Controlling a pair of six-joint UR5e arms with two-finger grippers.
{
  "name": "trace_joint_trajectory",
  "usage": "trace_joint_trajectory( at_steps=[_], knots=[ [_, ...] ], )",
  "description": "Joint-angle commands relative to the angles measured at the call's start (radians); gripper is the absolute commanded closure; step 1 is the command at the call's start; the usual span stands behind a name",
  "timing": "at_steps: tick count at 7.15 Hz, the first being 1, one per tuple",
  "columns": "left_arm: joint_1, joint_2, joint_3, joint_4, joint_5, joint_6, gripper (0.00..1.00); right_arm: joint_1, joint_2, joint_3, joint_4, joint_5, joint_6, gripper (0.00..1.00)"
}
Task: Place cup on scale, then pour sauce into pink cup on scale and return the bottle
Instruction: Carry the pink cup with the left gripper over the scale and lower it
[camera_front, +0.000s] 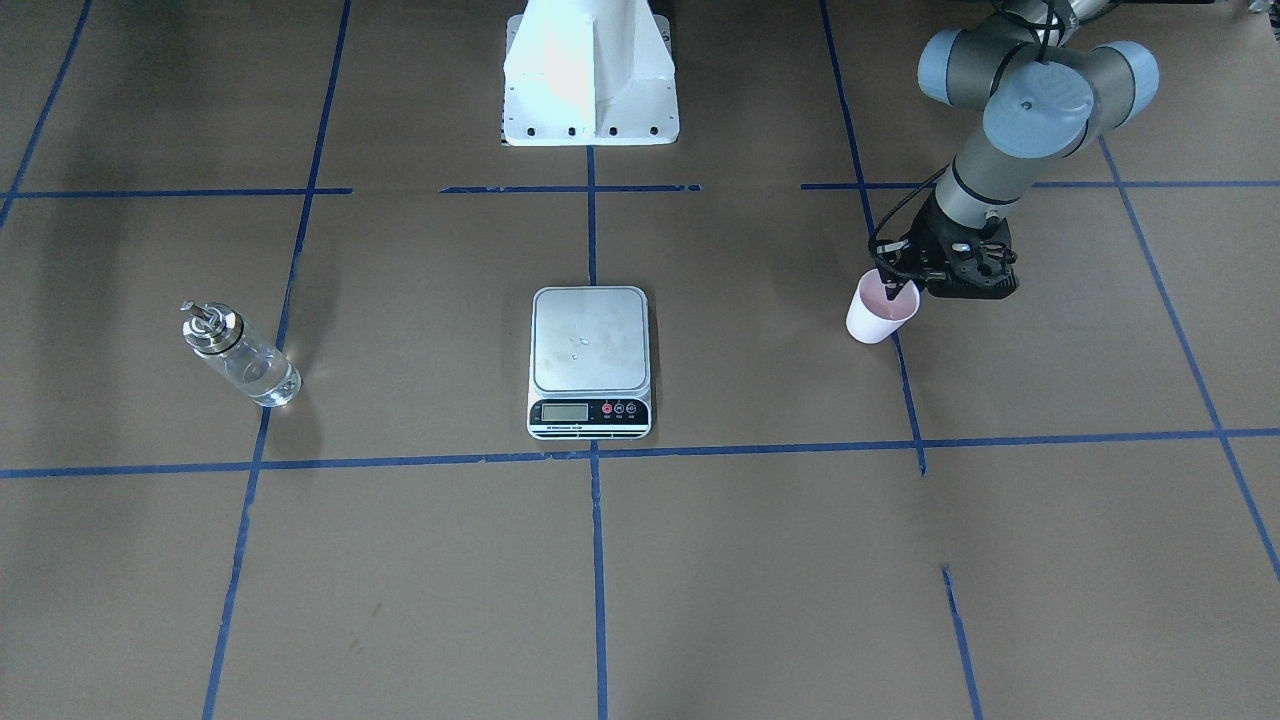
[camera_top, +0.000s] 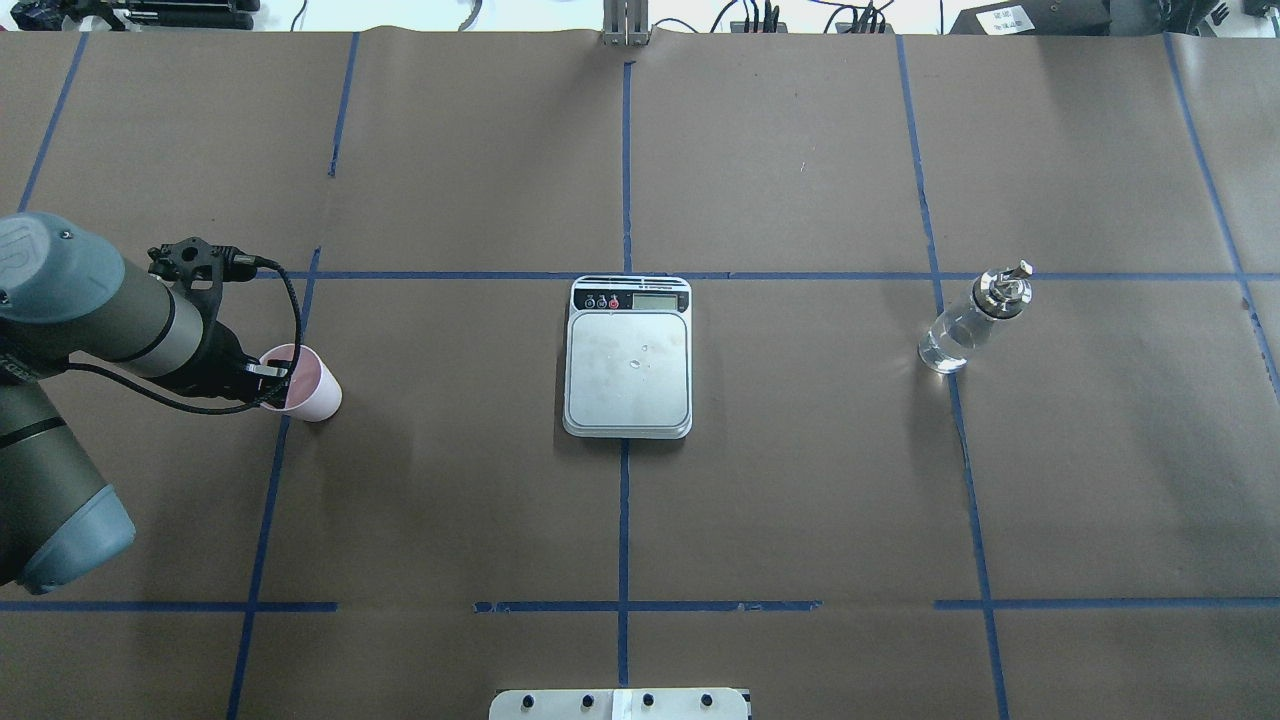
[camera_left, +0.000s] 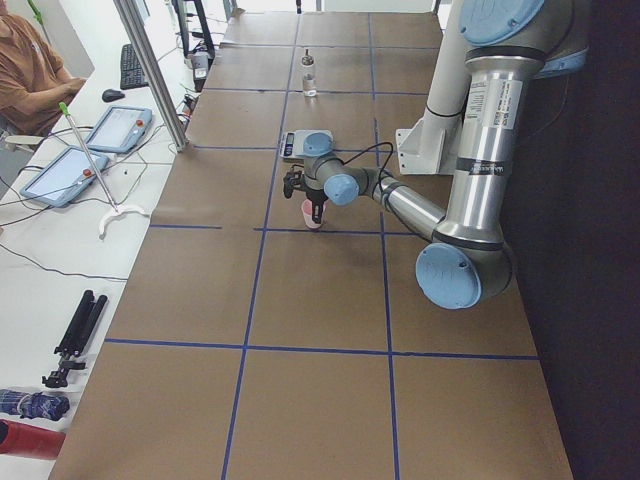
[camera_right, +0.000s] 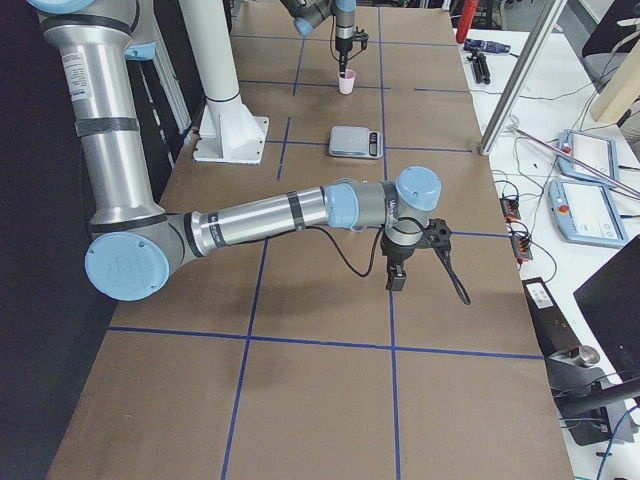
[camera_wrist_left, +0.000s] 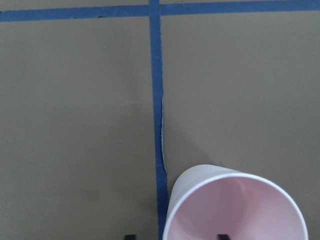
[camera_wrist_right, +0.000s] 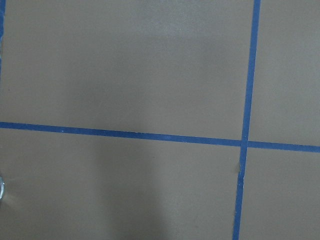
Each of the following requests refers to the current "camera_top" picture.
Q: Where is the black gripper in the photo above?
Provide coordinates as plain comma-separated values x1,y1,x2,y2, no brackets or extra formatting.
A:
178,325,291,404

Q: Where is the pink plastic cup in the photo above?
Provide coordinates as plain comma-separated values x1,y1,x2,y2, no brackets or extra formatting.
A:
259,345,343,423

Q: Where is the glass sauce bottle metal spout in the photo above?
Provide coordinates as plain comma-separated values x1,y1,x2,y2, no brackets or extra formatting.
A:
916,259,1036,374

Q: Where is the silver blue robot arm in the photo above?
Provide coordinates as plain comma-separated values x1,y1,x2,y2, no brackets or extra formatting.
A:
1,211,301,597

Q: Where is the silver digital kitchen scale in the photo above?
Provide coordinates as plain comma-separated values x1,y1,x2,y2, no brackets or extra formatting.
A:
562,275,694,439

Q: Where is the black folded tripod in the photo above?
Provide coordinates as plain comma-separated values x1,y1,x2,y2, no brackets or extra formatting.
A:
54,1,261,31

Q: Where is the black box with white label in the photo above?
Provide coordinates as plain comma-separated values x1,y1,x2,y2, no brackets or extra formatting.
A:
946,1,1112,36

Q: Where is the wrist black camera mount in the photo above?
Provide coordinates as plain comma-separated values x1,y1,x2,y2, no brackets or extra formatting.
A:
146,236,282,304

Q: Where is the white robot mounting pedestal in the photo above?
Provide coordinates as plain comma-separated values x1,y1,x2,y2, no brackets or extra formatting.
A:
488,687,754,719

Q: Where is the aluminium frame post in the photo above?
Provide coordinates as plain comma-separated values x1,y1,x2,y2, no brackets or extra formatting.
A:
602,0,652,47

